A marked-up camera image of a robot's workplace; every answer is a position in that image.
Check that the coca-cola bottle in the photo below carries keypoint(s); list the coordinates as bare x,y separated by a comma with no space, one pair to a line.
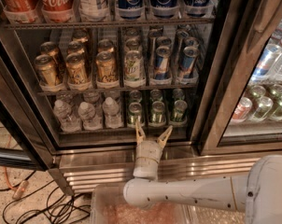
22,11
58,11

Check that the red bull can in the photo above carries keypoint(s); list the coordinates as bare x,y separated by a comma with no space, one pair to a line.
159,72
186,64

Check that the Pepsi bottle left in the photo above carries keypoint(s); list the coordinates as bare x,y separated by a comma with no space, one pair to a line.
130,9

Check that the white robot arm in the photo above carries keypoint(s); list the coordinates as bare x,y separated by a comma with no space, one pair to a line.
258,194

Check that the Red Bull can left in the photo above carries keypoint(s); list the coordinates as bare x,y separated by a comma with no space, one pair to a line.
159,72

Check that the water bottle front left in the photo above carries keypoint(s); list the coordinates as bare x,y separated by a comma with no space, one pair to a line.
64,112

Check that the Red Bull can right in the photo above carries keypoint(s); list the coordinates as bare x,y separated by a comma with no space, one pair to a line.
186,64

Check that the glass fridge door right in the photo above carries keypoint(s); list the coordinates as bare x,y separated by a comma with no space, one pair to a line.
243,28

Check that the clear bin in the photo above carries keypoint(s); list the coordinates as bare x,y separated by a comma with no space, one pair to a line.
109,207
201,215

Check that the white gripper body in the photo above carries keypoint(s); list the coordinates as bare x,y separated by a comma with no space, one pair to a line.
149,150

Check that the green can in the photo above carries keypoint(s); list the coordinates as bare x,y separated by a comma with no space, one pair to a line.
135,113
178,94
157,114
135,96
155,95
178,111

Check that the clear bin left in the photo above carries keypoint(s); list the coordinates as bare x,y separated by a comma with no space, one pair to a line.
109,207

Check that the gold can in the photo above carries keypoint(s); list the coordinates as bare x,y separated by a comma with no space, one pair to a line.
54,52
107,70
78,77
105,45
50,77
78,47

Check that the water bottle front middle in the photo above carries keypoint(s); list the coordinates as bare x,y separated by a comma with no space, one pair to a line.
91,120

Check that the red can behind door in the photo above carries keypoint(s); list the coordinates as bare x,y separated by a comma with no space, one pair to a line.
241,111

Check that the stainless fridge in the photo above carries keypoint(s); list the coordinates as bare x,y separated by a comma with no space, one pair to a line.
80,161

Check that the Coca-Cola bottle left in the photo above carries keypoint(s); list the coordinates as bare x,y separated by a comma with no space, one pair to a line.
22,11

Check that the white label bottle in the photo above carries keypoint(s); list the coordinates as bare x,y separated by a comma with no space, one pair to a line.
94,10

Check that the gold can front middle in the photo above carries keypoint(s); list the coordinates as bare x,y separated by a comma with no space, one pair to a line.
78,77

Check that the clear bin right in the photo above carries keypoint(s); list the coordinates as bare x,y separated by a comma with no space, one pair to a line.
201,215

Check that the Coca-Cola bottle right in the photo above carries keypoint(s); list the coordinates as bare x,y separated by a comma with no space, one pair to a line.
58,11

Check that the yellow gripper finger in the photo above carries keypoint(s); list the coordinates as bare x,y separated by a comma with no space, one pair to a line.
139,132
162,139

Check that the gold can back middle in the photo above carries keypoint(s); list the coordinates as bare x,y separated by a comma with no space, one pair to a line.
78,47

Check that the gold can front right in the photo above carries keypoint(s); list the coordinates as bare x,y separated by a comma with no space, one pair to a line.
107,70

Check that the water bottle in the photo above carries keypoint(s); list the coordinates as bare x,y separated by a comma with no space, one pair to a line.
91,120
64,112
112,113

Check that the gold can back right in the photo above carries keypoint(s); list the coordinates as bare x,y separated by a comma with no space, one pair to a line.
105,45

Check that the gold can front left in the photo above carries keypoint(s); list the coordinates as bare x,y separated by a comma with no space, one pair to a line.
50,77

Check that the water bottle front right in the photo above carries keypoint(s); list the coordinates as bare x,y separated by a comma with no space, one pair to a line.
112,113

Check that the gold can back left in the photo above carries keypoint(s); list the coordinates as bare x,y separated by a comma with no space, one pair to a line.
54,52

